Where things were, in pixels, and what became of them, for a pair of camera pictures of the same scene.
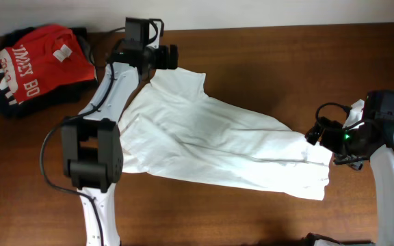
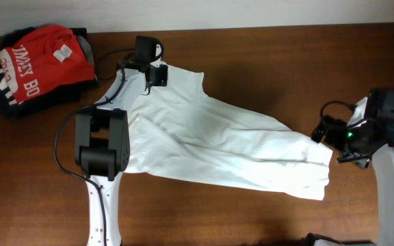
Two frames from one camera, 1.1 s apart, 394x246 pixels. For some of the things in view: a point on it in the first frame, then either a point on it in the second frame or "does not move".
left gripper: [161, 61] → [161, 79]
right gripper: [332, 128] does not move
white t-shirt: [174, 127] does not move
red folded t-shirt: [44, 60] does not move
